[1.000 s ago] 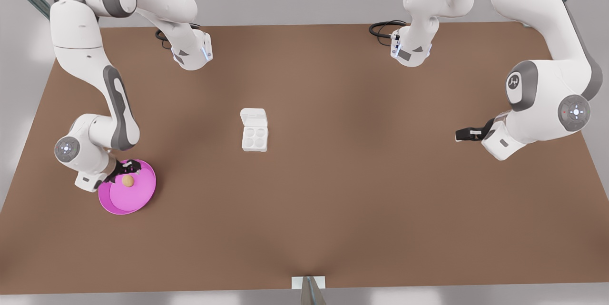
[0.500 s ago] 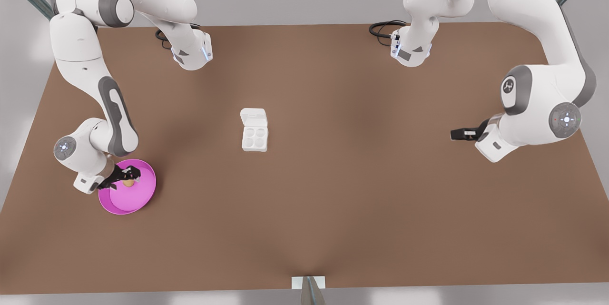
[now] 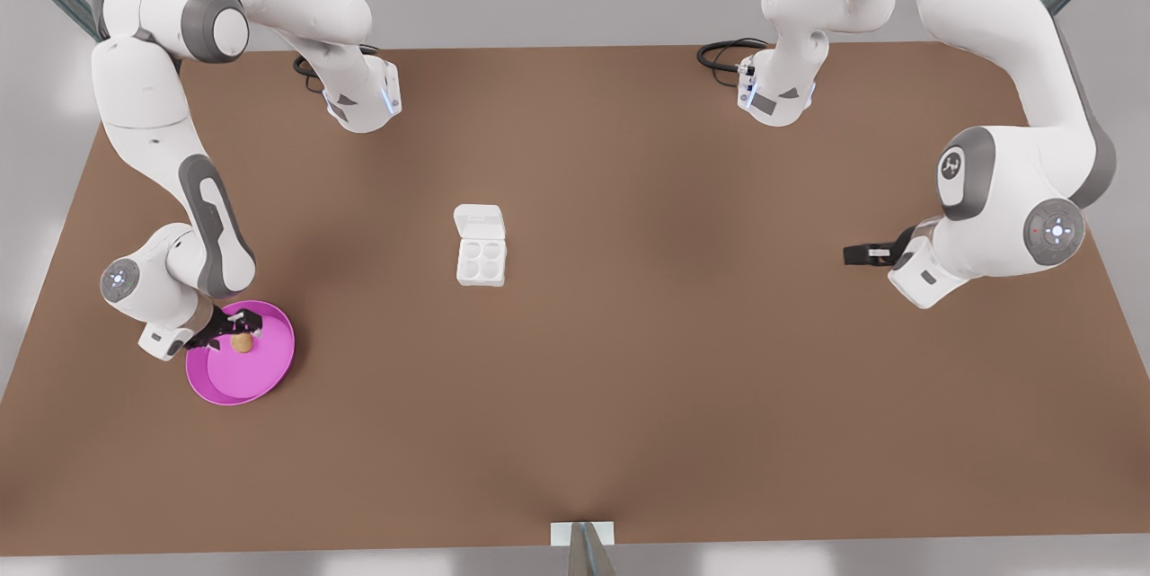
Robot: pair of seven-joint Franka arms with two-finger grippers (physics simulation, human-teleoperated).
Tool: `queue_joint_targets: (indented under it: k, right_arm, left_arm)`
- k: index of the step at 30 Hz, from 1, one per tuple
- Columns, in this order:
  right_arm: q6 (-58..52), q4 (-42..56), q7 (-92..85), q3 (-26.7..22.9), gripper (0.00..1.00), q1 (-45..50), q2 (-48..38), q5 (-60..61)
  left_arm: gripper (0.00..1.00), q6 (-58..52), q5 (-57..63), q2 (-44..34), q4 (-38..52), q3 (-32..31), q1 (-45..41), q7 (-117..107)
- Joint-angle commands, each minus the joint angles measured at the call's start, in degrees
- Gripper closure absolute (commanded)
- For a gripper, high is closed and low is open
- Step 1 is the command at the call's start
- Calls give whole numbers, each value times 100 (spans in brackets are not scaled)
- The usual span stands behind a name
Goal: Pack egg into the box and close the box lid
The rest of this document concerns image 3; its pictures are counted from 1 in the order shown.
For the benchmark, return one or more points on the brown egg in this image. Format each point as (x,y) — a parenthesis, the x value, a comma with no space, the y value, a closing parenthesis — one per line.
(242,342)

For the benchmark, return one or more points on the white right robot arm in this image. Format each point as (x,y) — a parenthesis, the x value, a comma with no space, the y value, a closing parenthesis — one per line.
(144,109)

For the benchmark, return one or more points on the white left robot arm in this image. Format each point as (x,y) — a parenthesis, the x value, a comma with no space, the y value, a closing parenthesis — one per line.
(1006,91)

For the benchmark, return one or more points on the white egg box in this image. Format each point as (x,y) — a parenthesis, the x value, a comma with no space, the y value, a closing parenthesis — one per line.
(482,260)

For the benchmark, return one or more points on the pink round plate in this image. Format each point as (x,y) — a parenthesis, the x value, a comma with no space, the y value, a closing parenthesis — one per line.
(243,360)

